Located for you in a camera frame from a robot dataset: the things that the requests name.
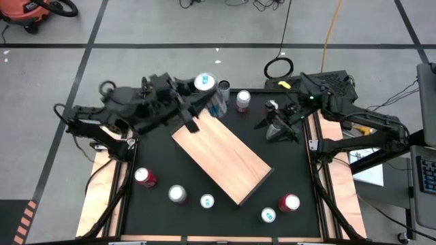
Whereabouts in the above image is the small yellow object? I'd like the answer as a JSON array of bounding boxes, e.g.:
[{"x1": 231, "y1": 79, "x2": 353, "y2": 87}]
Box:
[{"x1": 352, "y1": 124, "x2": 374, "y2": 136}]

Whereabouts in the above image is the tall silver can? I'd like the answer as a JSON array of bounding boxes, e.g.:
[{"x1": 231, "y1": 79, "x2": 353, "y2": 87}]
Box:
[{"x1": 265, "y1": 120, "x2": 283, "y2": 141}]

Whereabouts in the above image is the orange shop vacuum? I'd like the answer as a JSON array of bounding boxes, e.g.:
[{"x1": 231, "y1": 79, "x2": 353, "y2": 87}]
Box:
[{"x1": 0, "y1": 0, "x2": 52, "y2": 34}]

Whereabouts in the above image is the grey desk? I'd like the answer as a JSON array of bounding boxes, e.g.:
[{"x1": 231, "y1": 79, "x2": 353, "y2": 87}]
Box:
[{"x1": 408, "y1": 144, "x2": 436, "y2": 232}]

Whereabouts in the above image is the black aluminium table frame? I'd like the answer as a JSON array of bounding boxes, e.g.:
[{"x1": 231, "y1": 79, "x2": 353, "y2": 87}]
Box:
[{"x1": 76, "y1": 76, "x2": 367, "y2": 245}]

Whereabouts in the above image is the silver blue slim can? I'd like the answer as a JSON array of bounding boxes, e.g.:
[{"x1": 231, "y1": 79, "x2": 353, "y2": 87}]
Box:
[
  {"x1": 200, "y1": 193, "x2": 216, "y2": 210},
  {"x1": 260, "y1": 207, "x2": 277, "y2": 224},
  {"x1": 193, "y1": 72, "x2": 228, "y2": 118}
]

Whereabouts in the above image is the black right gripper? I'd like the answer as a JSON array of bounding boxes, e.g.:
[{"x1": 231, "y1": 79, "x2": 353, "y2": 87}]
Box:
[{"x1": 253, "y1": 95, "x2": 309, "y2": 142}]

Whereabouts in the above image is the white paper sheet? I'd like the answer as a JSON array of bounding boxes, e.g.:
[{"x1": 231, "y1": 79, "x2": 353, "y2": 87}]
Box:
[{"x1": 347, "y1": 148, "x2": 386, "y2": 187}]

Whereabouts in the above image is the wooden shelf with black frame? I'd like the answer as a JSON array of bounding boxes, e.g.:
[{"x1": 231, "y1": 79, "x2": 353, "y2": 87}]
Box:
[{"x1": 171, "y1": 108, "x2": 275, "y2": 207}]

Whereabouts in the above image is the black keyboard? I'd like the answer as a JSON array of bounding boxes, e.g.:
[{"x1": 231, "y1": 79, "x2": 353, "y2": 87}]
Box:
[{"x1": 416, "y1": 155, "x2": 436, "y2": 195}]

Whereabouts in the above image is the black computer case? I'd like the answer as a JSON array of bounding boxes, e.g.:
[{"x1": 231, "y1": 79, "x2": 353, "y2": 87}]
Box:
[{"x1": 265, "y1": 70, "x2": 359, "y2": 113}]

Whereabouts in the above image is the grey computer monitor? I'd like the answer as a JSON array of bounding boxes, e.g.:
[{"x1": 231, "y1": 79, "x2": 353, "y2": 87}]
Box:
[{"x1": 416, "y1": 62, "x2": 436, "y2": 149}]

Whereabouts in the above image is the black coiled cable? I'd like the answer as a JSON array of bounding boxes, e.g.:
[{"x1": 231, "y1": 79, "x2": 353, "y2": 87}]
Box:
[{"x1": 264, "y1": 0, "x2": 294, "y2": 80}]

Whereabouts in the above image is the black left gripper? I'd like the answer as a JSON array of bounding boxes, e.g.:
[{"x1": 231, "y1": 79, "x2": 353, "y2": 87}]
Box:
[{"x1": 149, "y1": 72, "x2": 216, "y2": 133}]

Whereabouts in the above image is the black vacuum hose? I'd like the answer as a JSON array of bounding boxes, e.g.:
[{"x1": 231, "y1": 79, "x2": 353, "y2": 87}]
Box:
[{"x1": 32, "y1": 0, "x2": 79, "y2": 18}]

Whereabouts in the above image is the red soda can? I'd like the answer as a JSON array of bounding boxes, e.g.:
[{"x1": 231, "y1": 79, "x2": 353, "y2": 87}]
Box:
[{"x1": 134, "y1": 167, "x2": 158, "y2": 189}]

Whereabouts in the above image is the black metal beam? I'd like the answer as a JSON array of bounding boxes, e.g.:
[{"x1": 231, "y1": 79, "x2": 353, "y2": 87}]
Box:
[{"x1": 349, "y1": 129, "x2": 436, "y2": 175}]

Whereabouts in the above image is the white Celsius can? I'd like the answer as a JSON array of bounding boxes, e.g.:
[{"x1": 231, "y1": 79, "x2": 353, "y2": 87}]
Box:
[{"x1": 217, "y1": 80, "x2": 232, "y2": 103}]

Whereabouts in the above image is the pink and white can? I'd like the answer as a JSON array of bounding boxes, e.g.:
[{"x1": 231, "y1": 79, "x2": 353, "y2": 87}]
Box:
[
  {"x1": 236, "y1": 89, "x2": 252, "y2": 114},
  {"x1": 168, "y1": 184, "x2": 189, "y2": 205}
]

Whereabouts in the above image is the yellow extension cable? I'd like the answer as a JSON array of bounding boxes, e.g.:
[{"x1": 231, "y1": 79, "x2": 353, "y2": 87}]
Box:
[{"x1": 320, "y1": 0, "x2": 343, "y2": 74}]

